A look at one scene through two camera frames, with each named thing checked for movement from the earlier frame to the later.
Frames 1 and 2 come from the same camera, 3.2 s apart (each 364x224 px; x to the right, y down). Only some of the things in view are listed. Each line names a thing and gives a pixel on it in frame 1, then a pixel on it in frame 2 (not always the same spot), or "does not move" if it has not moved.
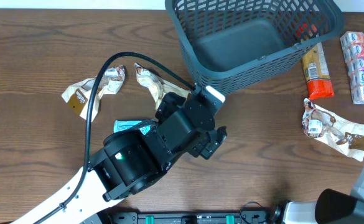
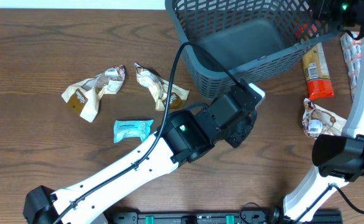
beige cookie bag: x=78 y=96 does not move
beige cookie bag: x=350 y=139 does not move
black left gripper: x=206 y=148 → x=237 y=141
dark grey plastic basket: x=229 y=45 does not move
